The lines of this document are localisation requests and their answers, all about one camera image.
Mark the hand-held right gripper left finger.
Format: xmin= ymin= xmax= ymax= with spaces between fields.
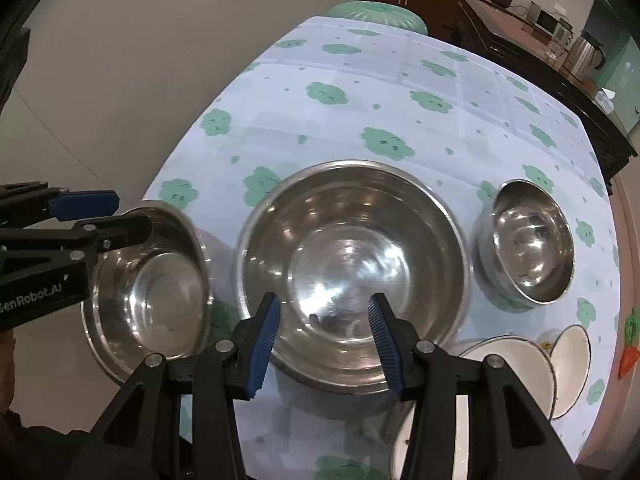
xmin=85 ymin=292 xmax=283 ymax=480

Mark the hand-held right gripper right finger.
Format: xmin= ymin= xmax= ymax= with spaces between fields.
xmin=368 ymin=292 xmax=583 ymax=480

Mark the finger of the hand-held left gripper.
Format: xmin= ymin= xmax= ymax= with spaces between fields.
xmin=0 ymin=182 xmax=119 ymax=231
xmin=0 ymin=215 xmax=153 ymax=281

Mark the medium stainless steel bowl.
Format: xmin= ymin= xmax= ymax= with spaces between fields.
xmin=80 ymin=200 xmax=216 ymax=386

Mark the large stainless steel bowl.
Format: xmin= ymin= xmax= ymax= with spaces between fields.
xmin=236 ymin=160 xmax=472 ymax=395

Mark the small stainless steel bowl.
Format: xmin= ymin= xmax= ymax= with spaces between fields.
xmin=474 ymin=179 xmax=577 ymax=313

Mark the orange carrot sticker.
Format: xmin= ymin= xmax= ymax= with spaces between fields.
xmin=618 ymin=309 xmax=640 ymax=378

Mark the green cloud print tablecloth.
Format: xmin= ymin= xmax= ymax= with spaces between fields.
xmin=142 ymin=15 xmax=621 ymax=480

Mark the dark wooden sideboard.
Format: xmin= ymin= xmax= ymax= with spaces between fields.
xmin=452 ymin=0 xmax=640 ymax=183

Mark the green plastic stool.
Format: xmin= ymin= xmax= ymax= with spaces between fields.
xmin=324 ymin=0 xmax=430 ymax=37

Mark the dark wooden cabinet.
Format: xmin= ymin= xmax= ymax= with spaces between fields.
xmin=361 ymin=0 xmax=483 ymax=43

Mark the steel electric kettle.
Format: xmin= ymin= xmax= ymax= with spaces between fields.
xmin=564 ymin=31 xmax=608 ymax=78

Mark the silver microwave oven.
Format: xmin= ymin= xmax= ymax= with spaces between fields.
xmin=527 ymin=2 xmax=572 ymax=37

